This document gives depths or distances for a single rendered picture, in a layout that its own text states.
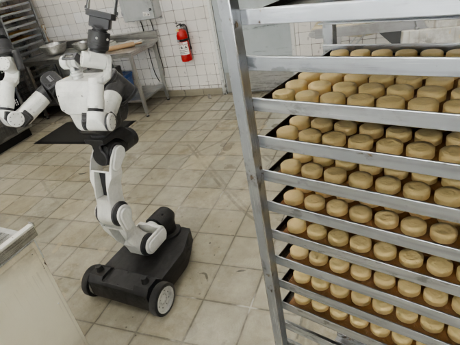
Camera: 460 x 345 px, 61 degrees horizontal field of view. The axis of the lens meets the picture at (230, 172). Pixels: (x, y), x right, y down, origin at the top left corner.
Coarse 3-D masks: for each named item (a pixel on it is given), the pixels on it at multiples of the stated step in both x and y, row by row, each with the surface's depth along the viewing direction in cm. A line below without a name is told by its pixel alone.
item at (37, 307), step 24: (0, 240) 178; (24, 264) 170; (0, 288) 161; (24, 288) 171; (48, 288) 182; (0, 312) 162; (24, 312) 172; (48, 312) 183; (0, 336) 163; (24, 336) 173; (48, 336) 184; (72, 336) 197
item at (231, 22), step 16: (224, 0) 74; (224, 16) 75; (240, 16) 77; (224, 32) 77; (240, 32) 77; (240, 48) 78; (240, 64) 79; (240, 80) 81; (240, 96) 83; (240, 112) 85; (240, 128) 87; (256, 128) 88; (256, 144) 89; (256, 160) 90; (256, 176) 92; (256, 192) 94; (256, 208) 97; (256, 224) 100; (272, 240) 104; (272, 256) 106; (272, 272) 107; (272, 288) 110; (272, 304) 114; (272, 320) 118
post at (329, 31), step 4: (324, 28) 111; (328, 28) 111; (332, 28) 110; (324, 32) 112; (328, 32) 111; (332, 32) 111; (336, 32) 113; (324, 36) 113; (328, 36) 112; (332, 36) 111; (336, 36) 113; (324, 40) 113; (328, 40) 113; (332, 40) 112; (336, 40) 114
